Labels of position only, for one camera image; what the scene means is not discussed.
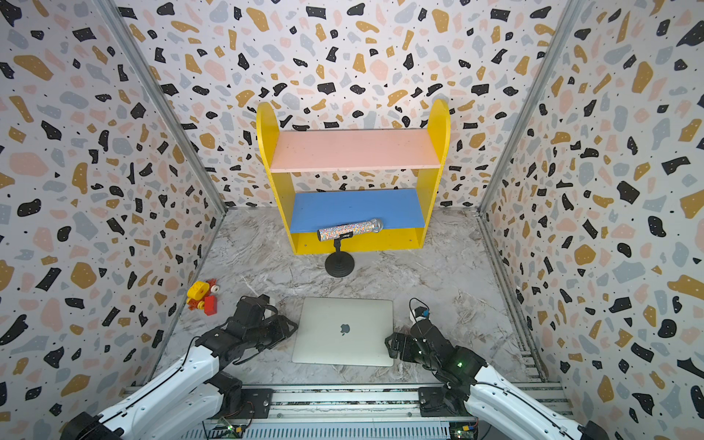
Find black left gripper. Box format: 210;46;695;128
245;313;301;351

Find silver laptop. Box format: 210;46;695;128
293;297;393;368

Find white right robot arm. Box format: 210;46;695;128
385;319;609;439

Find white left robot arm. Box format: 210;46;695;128
60;294;298;439

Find red yellow toy vehicle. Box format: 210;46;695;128
186;279;220;316

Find glitter microphone on black stand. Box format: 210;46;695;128
316;218;384;278

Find yellow pink blue shelf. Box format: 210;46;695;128
257;100;451;255

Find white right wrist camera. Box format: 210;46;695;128
410;306;430;325

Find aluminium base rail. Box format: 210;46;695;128
109;381;579;440

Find aluminium corner frame post left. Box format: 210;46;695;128
93;0;227;216

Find aluminium corner frame post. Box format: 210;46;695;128
477;0;585;216
93;0;227;216

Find aluminium corner frame post right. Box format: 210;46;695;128
477;0;585;216

